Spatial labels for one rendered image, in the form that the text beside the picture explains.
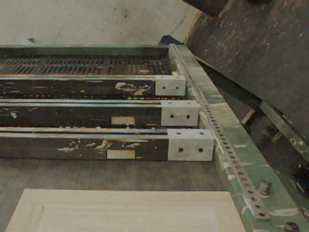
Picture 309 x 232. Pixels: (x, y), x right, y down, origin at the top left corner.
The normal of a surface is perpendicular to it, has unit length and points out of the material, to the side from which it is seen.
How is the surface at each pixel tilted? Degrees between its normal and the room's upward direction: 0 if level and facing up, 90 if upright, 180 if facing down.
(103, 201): 59
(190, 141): 90
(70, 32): 90
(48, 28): 90
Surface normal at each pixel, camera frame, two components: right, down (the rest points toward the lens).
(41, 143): -0.03, 0.37
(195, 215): 0.00, -0.93
